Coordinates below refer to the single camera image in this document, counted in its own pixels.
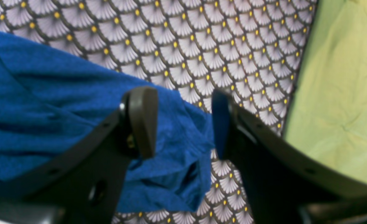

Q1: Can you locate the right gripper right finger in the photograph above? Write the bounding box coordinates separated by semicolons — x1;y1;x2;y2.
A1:
212;90;367;224

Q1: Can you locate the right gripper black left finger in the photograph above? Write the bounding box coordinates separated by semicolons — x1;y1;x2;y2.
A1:
0;86;158;224

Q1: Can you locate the blue T-shirt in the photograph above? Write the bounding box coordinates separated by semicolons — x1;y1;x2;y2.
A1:
0;32;214;213

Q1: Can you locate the green cloth beside table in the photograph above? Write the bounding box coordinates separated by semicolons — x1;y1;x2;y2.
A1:
284;0;367;183

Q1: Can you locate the fan-patterned table cloth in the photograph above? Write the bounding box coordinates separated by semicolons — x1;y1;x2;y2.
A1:
0;0;317;224

